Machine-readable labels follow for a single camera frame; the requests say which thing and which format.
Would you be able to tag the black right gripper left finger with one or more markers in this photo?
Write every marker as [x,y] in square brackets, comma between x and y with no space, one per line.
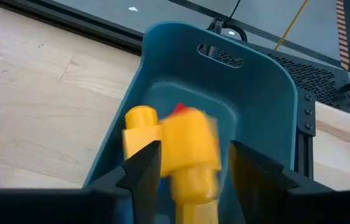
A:
[143,174]

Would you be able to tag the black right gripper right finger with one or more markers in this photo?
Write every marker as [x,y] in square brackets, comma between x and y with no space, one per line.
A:
[255,174]

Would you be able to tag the yellow two-stud block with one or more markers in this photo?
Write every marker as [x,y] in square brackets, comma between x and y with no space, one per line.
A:
[140,140]
[190,143]

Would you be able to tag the red two-stud block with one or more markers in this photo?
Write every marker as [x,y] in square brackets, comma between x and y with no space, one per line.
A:
[179,109]

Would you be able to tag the grey-blue plastic bin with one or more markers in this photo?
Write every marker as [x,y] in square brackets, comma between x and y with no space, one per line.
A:
[255,109]

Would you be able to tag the black perforated computer case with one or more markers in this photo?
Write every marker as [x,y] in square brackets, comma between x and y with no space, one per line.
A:
[317,77]

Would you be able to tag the white floor scrap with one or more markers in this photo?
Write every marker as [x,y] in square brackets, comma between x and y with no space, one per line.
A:
[133,9]

